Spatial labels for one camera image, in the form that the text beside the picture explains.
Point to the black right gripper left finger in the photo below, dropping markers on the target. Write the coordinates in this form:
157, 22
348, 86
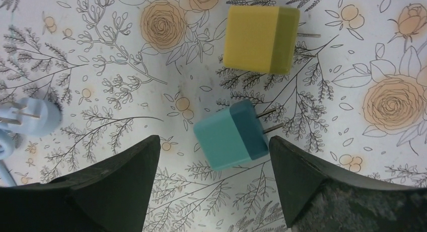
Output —
111, 195

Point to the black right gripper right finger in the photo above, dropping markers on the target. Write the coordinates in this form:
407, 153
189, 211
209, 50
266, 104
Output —
317, 195

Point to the teal charger plug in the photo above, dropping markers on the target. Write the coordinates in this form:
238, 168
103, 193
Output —
233, 136

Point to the yellow charger plug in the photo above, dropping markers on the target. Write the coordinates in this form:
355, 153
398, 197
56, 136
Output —
261, 38

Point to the floral patterned table mat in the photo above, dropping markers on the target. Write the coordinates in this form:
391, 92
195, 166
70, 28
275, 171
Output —
122, 70

